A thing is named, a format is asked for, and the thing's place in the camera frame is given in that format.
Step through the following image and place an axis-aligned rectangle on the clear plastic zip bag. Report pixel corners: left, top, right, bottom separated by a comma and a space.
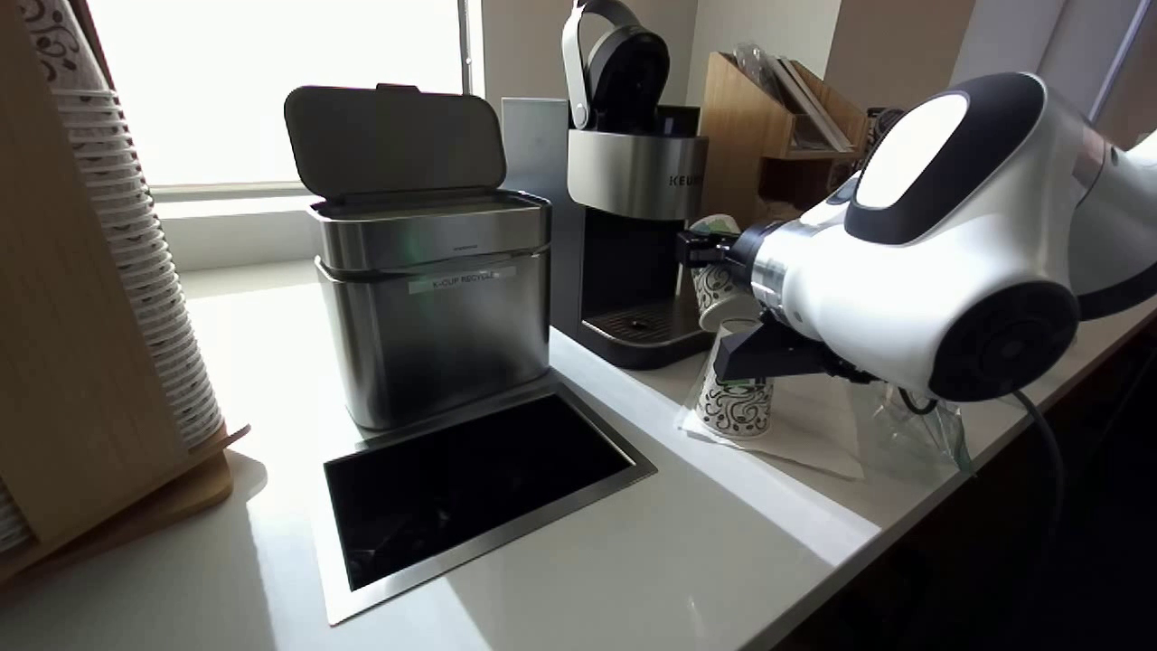
866, 383, 968, 468

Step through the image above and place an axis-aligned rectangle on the black silver coffee machine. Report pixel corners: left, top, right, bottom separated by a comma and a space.
560, 0, 703, 369

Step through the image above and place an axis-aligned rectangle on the stainless steel trash bin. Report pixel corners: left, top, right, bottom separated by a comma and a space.
281, 84, 550, 432

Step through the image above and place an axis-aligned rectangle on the wooden cup dispenser box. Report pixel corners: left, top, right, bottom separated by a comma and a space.
0, 0, 230, 586

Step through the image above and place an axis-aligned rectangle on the countertop trash chute opening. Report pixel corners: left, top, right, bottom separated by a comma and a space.
314, 387, 655, 624

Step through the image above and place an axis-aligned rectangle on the stack of paper cups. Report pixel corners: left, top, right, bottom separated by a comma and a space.
13, 0, 225, 452

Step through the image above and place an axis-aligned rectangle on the wooden condiment organizer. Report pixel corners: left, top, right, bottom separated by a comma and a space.
698, 52, 866, 225

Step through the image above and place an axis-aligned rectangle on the black power cable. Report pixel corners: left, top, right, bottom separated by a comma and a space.
1008, 387, 1071, 570

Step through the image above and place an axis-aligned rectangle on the patterned paper cup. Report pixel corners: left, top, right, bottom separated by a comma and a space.
690, 215, 754, 331
698, 331, 774, 441

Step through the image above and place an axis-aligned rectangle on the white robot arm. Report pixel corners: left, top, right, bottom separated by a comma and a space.
690, 73, 1157, 400

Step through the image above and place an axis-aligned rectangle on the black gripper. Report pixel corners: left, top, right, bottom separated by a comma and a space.
679, 227, 865, 383

